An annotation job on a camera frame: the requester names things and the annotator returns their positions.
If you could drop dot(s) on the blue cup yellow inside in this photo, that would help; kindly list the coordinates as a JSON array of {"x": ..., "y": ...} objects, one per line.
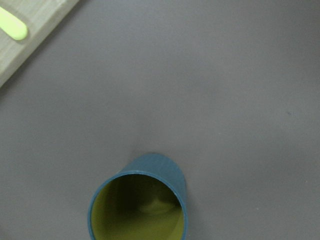
[{"x": 146, "y": 200}]

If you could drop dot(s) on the bamboo cutting board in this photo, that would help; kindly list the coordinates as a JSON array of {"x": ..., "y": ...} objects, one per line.
[{"x": 41, "y": 17}]

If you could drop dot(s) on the yellow plastic knife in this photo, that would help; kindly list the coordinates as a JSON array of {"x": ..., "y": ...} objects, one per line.
[{"x": 12, "y": 25}]

